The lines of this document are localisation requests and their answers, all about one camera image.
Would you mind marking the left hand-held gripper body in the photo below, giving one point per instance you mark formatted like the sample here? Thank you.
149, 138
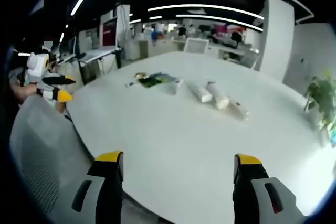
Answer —
36, 70

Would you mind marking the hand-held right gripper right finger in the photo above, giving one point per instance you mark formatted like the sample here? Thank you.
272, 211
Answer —
258, 195

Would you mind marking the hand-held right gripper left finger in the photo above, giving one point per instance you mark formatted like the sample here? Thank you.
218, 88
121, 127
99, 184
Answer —
105, 195

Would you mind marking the gold-lidded skincare jar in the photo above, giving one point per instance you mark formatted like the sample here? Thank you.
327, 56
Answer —
140, 75

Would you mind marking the clear-capped beige skincare bottle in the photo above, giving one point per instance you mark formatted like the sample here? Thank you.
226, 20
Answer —
238, 109

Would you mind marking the green skincare packet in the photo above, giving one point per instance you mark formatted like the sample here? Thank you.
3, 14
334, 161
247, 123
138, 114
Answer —
154, 79

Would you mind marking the white skincare bottle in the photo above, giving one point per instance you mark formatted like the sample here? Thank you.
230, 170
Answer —
217, 96
200, 91

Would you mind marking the grey skincare box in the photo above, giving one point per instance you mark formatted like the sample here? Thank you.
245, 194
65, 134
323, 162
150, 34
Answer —
173, 85

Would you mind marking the white office desk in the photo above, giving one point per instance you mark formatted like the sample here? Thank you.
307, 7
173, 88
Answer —
98, 53

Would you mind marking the grey mesh office chair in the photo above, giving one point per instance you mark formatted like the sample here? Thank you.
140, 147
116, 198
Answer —
50, 161

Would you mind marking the white partition cabinet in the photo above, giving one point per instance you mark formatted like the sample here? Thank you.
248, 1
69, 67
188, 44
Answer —
137, 48

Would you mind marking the green potted plant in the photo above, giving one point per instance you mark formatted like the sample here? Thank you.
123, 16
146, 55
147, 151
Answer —
321, 98

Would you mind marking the white office chair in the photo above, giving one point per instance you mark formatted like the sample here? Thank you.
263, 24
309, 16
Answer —
195, 45

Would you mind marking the white square pillar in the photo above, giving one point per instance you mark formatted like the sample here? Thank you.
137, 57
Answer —
275, 37

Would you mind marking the dark red wall screen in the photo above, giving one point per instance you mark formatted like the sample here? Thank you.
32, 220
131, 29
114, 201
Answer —
109, 33

